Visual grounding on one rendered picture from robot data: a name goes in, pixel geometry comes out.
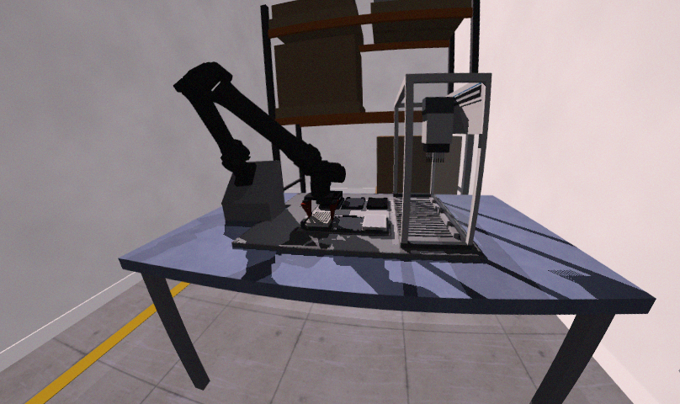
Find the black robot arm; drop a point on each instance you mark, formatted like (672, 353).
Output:
(197, 87)

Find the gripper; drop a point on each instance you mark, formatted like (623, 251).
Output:
(319, 194)

